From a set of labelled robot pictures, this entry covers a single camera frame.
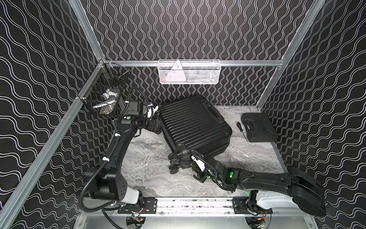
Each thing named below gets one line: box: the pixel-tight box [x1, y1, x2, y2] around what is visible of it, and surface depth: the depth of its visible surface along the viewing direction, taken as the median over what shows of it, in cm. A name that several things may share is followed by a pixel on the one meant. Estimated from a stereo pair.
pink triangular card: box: [165, 60, 187, 82], surface depth 91 cm
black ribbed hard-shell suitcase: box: [159, 94, 233, 175], surface depth 80 cm
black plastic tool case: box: [240, 112, 279, 143], surface depth 102 cm
